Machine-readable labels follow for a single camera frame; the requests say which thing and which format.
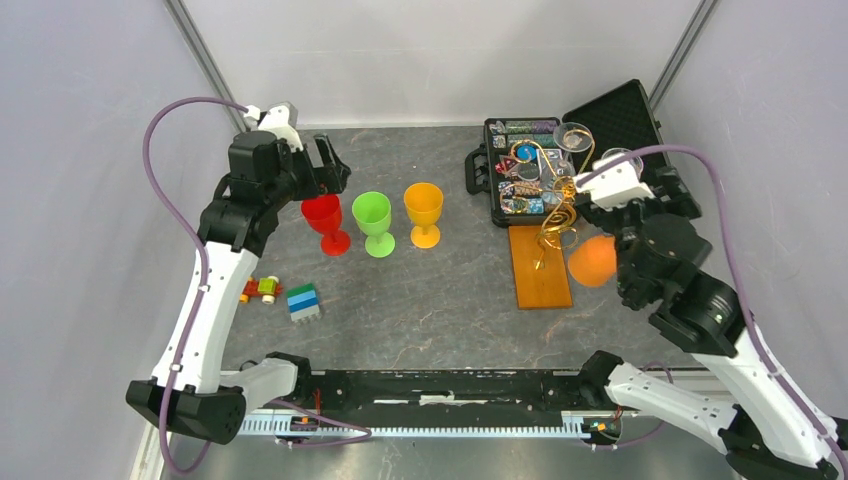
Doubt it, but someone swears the red wine glass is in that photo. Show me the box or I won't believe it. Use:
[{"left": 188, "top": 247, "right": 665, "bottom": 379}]
[{"left": 300, "top": 194, "right": 351, "bottom": 256}]

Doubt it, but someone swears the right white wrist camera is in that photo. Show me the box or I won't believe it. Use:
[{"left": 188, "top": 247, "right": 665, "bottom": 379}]
[{"left": 574, "top": 151, "right": 656, "bottom": 212}]

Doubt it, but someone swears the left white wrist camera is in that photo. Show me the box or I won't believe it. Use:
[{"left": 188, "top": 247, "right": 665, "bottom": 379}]
[{"left": 242, "top": 101, "right": 303, "bottom": 151}]

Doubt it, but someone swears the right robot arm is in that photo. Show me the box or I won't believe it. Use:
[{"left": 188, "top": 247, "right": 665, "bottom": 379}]
[{"left": 575, "top": 163, "right": 847, "bottom": 479}]

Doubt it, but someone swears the orange wine glass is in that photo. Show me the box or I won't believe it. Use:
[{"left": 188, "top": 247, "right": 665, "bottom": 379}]
[{"left": 567, "top": 235, "right": 617, "bottom": 288}]

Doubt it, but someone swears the red toy car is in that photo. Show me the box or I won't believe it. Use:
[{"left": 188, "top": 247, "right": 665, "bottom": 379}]
[{"left": 239, "top": 276, "right": 283, "bottom": 305}]

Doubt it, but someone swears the green wine glass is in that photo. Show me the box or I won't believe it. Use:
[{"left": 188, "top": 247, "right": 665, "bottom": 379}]
[{"left": 352, "top": 191, "right": 396, "bottom": 258}]

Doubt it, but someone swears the orange wooden rack base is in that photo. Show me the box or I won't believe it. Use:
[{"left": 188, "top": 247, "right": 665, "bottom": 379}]
[{"left": 507, "top": 226, "right": 574, "bottom": 310}]

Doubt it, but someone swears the black poker chip case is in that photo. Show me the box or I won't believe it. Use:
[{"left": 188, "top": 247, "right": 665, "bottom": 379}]
[{"left": 464, "top": 79, "right": 662, "bottom": 228}]

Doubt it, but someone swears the white cable duct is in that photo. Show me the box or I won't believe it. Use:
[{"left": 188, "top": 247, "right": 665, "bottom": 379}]
[{"left": 238, "top": 410, "right": 590, "bottom": 440}]

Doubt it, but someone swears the gold wire glass rack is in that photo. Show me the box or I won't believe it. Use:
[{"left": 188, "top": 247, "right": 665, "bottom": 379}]
[{"left": 509, "top": 139, "right": 580, "bottom": 269}]

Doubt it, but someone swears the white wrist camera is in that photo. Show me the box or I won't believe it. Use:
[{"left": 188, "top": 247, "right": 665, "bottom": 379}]
[
  {"left": 242, "top": 101, "right": 303, "bottom": 151},
  {"left": 574, "top": 151, "right": 656, "bottom": 212}
]

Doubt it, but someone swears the yellow wine glass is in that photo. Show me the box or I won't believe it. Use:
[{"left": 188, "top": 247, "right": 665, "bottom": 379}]
[{"left": 403, "top": 182, "right": 444, "bottom": 249}]

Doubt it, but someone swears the green blue toy block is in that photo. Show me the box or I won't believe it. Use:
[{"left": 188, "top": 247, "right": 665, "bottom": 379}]
[{"left": 286, "top": 283, "right": 321, "bottom": 322}]

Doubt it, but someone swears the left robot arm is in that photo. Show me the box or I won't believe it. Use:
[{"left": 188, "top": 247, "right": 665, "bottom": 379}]
[{"left": 125, "top": 131, "right": 351, "bottom": 445}]

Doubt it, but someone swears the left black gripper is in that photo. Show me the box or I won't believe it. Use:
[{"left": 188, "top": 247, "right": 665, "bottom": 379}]
[{"left": 265, "top": 133, "right": 350, "bottom": 210}]

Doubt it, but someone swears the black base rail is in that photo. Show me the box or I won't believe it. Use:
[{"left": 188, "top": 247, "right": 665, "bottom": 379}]
[{"left": 287, "top": 369, "right": 617, "bottom": 427}]

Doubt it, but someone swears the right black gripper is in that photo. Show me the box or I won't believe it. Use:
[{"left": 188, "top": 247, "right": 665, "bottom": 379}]
[{"left": 573, "top": 163, "right": 699, "bottom": 298}]

